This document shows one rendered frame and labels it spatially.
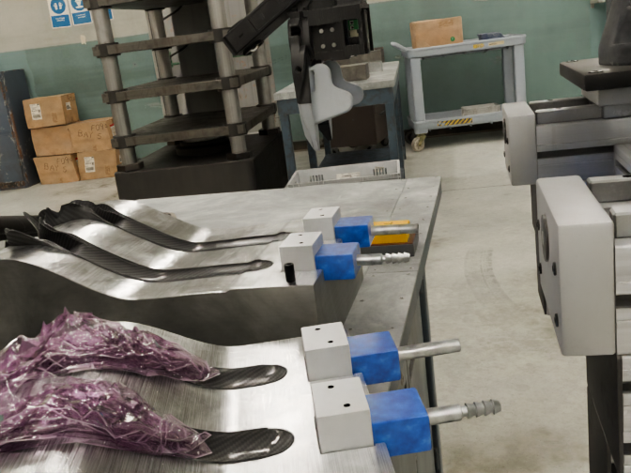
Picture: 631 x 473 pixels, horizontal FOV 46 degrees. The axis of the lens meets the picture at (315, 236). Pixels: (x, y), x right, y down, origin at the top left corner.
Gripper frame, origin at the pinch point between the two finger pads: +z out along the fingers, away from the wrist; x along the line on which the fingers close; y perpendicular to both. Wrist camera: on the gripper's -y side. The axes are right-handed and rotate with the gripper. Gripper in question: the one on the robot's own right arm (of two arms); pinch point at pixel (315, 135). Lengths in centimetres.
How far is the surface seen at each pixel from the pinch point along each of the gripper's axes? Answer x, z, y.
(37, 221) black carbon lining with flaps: -6.6, 6.2, -34.2
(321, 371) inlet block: -30.7, 14.6, 5.3
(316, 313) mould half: -17.8, 14.9, 2.0
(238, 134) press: 356, 46, -134
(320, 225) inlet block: -2.6, 10.2, -0.2
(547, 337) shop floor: 164, 101, 34
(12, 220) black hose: 18, 12, -56
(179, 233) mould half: 3.7, 11.7, -20.9
